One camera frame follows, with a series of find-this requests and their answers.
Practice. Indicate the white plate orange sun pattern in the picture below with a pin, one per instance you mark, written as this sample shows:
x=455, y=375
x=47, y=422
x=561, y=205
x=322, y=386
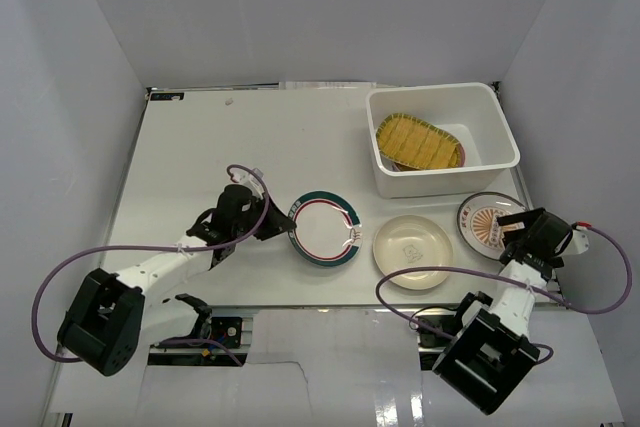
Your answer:
x=477, y=222

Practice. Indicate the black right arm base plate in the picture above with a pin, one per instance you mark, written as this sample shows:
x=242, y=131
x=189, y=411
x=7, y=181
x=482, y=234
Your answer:
x=450, y=324

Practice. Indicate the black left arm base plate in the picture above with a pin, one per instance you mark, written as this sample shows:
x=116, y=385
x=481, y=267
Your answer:
x=225, y=334

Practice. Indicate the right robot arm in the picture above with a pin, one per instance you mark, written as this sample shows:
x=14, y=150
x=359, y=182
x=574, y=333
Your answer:
x=491, y=353

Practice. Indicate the white plastic bin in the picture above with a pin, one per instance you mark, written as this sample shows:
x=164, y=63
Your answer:
x=471, y=112

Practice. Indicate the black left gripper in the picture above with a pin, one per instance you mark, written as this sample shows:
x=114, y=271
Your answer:
x=270, y=220

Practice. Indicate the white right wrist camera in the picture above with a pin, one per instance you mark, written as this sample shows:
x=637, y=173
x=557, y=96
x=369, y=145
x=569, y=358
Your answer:
x=579, y=242

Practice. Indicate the white plate green red rim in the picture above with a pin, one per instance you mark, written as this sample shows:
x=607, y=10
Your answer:
x=328, y=230

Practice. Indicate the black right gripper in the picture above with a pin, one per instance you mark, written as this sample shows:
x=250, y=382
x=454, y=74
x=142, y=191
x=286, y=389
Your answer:
x=527, y=218

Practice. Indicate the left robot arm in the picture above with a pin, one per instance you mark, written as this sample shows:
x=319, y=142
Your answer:
x=111, y=312

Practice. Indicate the black label sticker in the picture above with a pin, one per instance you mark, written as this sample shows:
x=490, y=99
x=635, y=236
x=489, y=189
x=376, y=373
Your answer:
x=166, y=96

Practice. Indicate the round bamboo pattern plate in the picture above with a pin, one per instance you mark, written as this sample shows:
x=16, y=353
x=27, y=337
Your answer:
x=457, y=160

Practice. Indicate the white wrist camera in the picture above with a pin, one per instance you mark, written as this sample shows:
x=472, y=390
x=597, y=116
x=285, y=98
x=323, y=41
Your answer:
x=579, y=242
x=251, y=179

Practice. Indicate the fan-shaped bamboo pattern plate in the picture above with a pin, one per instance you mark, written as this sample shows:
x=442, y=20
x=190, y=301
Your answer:
x=411, y=141

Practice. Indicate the cream round plate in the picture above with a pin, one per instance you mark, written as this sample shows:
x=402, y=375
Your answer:
x=411, y=241

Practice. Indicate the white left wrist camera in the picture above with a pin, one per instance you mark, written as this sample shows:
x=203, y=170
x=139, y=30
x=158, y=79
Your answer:
x=251, y=179

